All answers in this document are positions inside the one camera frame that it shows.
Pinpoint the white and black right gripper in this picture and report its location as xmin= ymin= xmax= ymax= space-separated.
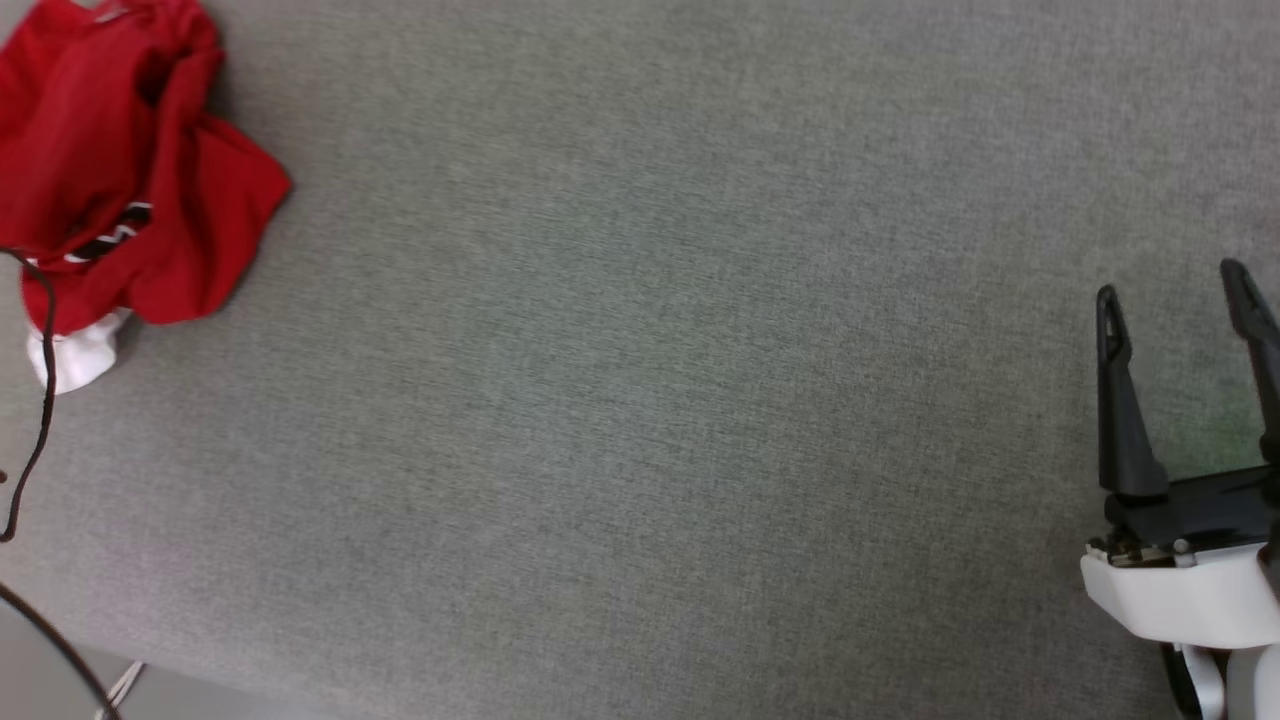
xmin=1080 ymin=258 xmax=1280 ymax=652

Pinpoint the red and white jersey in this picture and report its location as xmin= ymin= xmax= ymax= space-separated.
xmin=0 ymin=0 xmax=294 ymax=395

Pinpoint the grey fabric sofa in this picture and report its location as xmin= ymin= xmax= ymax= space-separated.
xmin=0 ymin=0 xmax=1280 ymax=720

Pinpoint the thin white cable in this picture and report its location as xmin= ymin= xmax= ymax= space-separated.
xmin=95 ymin=660 xmax=147 ymax=720

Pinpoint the thin black cable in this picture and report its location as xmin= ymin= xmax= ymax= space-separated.
xmin=0 ymin=245 xmax=57 ymax=546
xmin=0 ymin=585 xmax=121 ymax=720

